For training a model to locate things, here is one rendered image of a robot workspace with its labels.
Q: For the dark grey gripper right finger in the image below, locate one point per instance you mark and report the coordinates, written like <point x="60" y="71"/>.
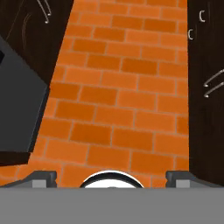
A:
<point x="178" y="178"/>

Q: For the dark grey appliance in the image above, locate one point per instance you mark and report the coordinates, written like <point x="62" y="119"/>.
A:
<point x="20" y="108"/>

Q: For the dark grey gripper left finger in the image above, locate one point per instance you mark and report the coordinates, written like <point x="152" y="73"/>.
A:
<point x="43" y="178"/>

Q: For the dark wood cupboard run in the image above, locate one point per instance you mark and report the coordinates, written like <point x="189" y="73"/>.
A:
<point x="32" y="32"/>
<point x="206" y="87"/>

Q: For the white round thing black rim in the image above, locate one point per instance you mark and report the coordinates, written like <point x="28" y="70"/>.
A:
<point x="112" y="180"/>

